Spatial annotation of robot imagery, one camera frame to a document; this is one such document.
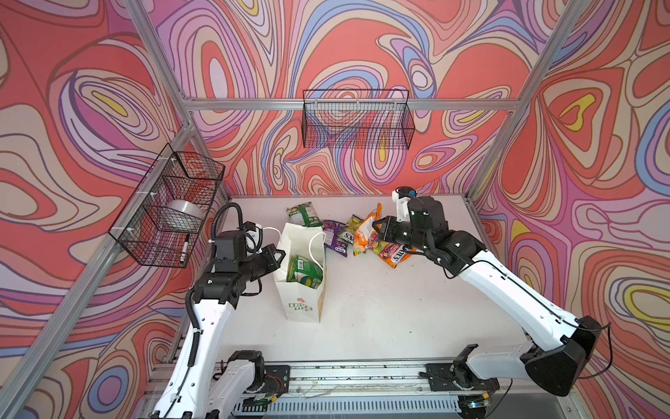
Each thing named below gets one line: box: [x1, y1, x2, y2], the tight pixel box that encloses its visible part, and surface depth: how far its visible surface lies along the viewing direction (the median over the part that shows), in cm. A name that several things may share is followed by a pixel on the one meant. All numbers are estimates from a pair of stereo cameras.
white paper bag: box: [275, 222, 327, 323], surface depth 78 cm
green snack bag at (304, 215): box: [286, 201, 323, 227], surface depth 110 cm
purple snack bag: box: [322, 219, 349, 258], surface depth 103 cm
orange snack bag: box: [352, 202, 383, 256], surface depth 78 cm
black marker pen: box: [179, 233, 191, 264], surface depth 75 cm
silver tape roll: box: [163, 199, 205, 221], surface depth 72 cm
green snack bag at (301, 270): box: [286, 254, 324, 290], surface depth 84 cm
